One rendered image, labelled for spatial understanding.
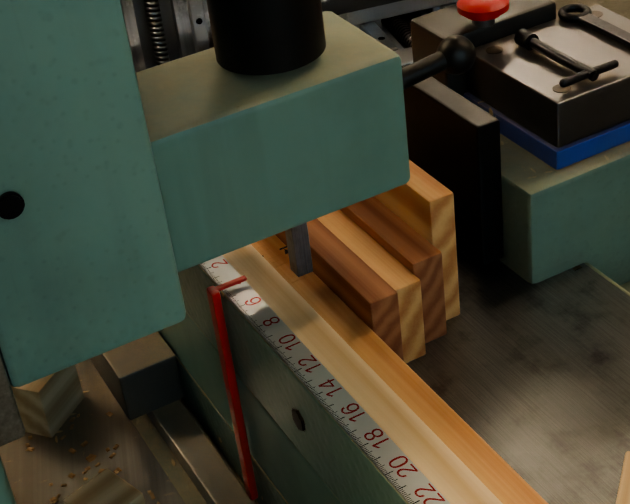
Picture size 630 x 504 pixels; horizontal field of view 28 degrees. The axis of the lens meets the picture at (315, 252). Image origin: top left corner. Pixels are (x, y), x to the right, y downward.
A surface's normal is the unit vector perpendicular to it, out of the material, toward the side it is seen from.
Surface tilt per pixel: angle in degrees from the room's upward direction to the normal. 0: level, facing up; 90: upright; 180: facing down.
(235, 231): 90
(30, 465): 0
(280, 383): 90
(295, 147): 90
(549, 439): 0
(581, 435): 0
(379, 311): 90
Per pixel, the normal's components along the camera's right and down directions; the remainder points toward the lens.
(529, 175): -0.11, -0.82
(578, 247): 0.47, 0.45
